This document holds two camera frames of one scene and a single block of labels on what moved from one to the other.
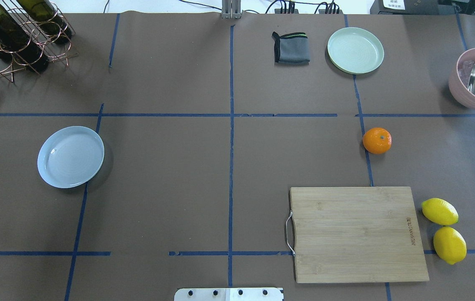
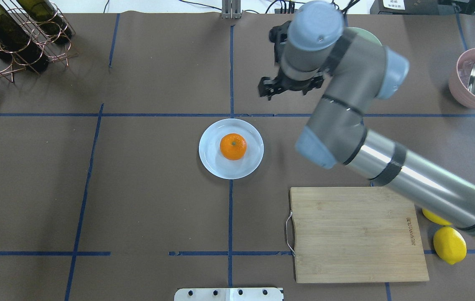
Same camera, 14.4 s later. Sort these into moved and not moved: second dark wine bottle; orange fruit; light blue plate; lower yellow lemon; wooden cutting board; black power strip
Moved: orange fruit; light blue plate
Not moved: lower yellow lemon; wooden cutting board; second dark wine bottle; black power strip
